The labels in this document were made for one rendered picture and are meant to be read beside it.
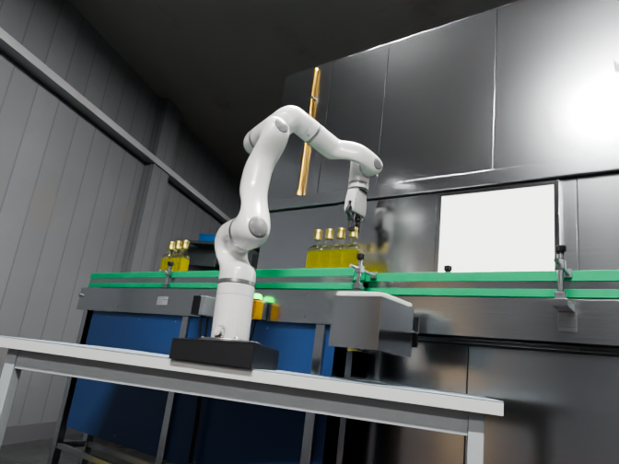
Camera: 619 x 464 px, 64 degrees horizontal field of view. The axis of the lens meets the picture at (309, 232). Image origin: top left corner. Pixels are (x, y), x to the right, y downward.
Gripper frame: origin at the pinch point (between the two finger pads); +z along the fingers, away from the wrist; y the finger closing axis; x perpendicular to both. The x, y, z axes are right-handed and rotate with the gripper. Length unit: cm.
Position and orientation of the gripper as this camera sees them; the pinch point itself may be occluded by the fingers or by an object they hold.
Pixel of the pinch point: (354, 226)
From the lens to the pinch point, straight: 199.0
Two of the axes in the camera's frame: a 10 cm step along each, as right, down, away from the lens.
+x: 8.0, -0.7, -6.0
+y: -5.9, -2.8, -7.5
